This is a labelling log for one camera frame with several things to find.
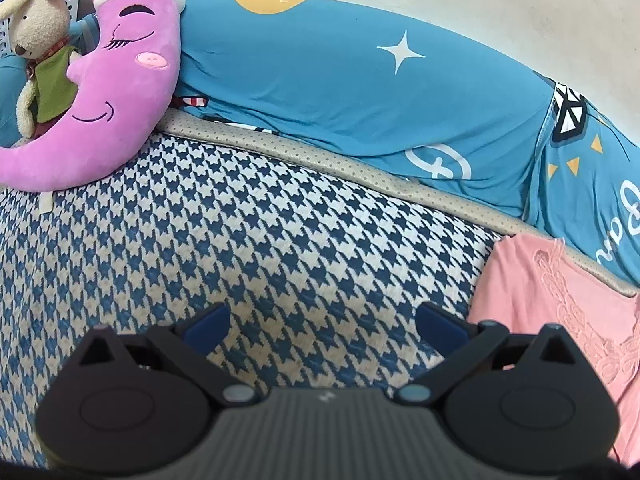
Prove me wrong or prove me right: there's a pink knit garment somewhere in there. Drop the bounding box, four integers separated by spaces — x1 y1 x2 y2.
468 234 639 465

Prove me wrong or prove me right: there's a pink moon plush pillow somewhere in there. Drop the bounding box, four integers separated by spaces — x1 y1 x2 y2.
1 0 186 192

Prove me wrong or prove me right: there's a blue houndstooth bed sheet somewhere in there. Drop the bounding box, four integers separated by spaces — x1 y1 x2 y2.
1 134 497 466

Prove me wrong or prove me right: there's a beige bunny plush toy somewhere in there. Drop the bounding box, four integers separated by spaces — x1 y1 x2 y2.
1 0 80 138

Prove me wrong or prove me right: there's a blue printed long pillow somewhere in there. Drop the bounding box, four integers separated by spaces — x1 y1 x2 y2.
0 0 640 286

